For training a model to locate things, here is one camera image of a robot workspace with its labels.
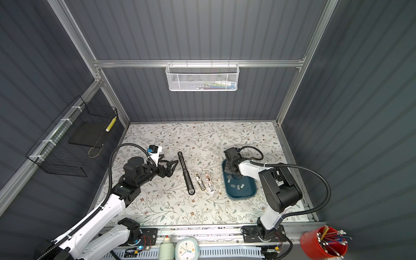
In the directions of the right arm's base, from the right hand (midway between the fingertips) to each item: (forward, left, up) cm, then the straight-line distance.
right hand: (232, 168), depth 96 cm
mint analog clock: (-40, +23, +3) cm, 46 cm away
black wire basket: (-5, +76, +31) cm, 82 cm away
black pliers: (-12, +30, +27) cm, 42 cm away
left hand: (-6, +32, +21) cm, 39 cm away
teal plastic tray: (-13, -1, 0) cm, 13 cm away
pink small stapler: (-11, +13, +1) cm, 17 cm away
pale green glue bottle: (-41, +30, +9) cm, 52 cm away
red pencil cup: (-39, -29, +16) cm, 51 cm away
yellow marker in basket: (+7, +64, +29) cm, 70 cm away
